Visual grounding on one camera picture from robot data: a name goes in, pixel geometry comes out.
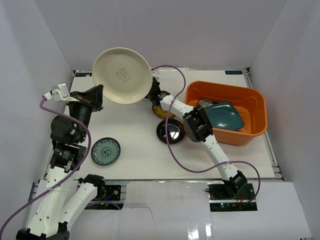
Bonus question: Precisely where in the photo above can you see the yellow patterned small plate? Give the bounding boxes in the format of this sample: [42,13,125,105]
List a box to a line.
[152,105,168,119]

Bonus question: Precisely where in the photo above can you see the cream round plate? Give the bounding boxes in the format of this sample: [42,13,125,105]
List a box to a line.
[92,47,153,104]

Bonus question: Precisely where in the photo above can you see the black glossy round plate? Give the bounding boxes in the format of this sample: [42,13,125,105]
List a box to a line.
[156,118,186,145]

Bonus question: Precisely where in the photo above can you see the black floral square plate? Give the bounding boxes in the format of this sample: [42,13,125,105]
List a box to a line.
[198,98,214,108]

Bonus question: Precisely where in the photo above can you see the teal square plate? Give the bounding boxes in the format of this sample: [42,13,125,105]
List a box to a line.
[204,102,245,131]

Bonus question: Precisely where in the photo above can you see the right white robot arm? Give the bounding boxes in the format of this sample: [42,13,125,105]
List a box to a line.
[146,77,248,200]

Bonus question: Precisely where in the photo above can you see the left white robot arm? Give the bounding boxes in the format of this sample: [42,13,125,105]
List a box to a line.
[16,84,106,240]

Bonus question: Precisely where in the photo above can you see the orange plastic bin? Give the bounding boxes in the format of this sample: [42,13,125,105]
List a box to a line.
[184,81,268,146]

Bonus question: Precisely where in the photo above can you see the left corner label sticker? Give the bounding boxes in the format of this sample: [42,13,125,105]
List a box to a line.
[74,72,92,78]

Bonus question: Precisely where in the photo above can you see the corner label sticker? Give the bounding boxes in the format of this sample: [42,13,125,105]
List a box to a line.
[225,70,243,75]
[74,72,92,78]

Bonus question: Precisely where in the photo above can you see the blue green patterned plate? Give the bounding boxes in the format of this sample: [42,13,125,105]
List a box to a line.
[91,137,121,166]

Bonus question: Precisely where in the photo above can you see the right corner label sticker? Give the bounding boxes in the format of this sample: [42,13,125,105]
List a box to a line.
[225,70,243,75]

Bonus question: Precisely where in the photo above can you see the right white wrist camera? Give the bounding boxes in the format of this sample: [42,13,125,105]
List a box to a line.
[151,69,160,80]

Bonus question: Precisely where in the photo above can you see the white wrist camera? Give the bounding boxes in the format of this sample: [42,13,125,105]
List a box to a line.
[151,69,160,80]
[42,83,78,103]

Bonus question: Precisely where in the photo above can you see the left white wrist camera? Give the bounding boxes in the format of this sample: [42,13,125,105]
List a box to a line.
[42,83,78,103]

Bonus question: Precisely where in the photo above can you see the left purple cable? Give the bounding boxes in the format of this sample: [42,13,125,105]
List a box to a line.
[0,98,92,233]

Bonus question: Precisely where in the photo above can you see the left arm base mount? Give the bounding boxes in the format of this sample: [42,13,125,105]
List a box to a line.
[85,185,124,210]

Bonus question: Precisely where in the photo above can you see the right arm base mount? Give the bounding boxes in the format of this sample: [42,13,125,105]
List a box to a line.
[205,183,258,212]

